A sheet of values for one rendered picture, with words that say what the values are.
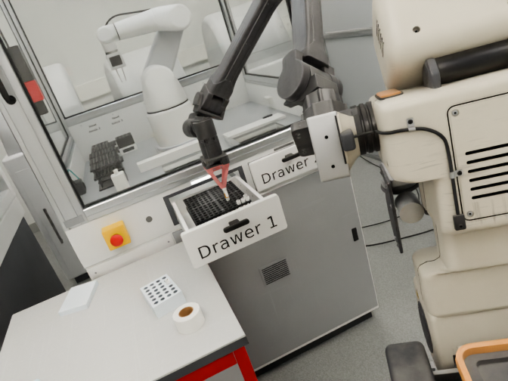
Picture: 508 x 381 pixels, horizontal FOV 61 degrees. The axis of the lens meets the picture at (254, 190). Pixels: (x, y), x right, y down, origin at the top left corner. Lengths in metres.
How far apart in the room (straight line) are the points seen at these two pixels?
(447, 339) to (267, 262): 0.91
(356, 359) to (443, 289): 1.14
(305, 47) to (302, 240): 0.98
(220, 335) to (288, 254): 0.72
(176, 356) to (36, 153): 0.74
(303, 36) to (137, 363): 0.80
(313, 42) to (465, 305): 0.56
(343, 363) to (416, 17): 1.52
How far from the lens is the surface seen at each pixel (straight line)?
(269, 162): 1.51
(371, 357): 1.95
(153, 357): 1.08
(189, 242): 1.17
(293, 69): 0.82
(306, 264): 1.75
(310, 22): 0.91
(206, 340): 1.05
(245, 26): 1.14
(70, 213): 1.47
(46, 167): 1.43
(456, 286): 0.85
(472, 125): 0.67
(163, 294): 1.20
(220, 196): 1.39
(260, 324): 1.80
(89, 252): 1.52
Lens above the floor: 1.41
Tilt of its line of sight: 23 degrees down
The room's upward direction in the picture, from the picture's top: 18 degrees counter-clockwise
